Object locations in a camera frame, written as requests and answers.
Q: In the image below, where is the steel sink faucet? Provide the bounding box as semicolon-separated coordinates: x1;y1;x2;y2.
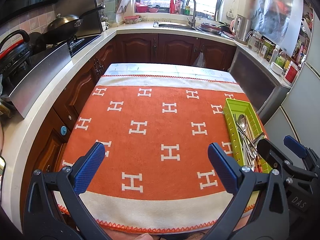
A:
186;0;196;29

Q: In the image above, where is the grey metal cabinet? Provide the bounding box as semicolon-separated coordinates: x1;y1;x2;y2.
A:
228;42;291;124

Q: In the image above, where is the green plastic utensil tray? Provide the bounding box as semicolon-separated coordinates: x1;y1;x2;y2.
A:
223;99;272;173

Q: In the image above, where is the orange H-pattern cloth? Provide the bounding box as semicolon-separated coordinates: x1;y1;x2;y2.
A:
61;74;247;233

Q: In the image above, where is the black red pressure cooker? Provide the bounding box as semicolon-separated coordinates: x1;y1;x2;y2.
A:
1;29;32;79

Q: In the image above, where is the steel electric kettle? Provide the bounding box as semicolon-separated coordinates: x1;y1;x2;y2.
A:
230;15;252;44

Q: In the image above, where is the white bowl on cabinet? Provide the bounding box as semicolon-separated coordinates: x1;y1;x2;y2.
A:
271;62;283;76

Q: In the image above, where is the twisted steel chopstick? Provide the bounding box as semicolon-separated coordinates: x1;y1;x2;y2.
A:
235;118;266;153

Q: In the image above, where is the large steel spoon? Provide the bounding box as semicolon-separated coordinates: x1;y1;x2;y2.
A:
237;114;255;160

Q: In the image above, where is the black wok pan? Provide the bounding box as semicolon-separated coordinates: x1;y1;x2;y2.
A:
42;5;105;44

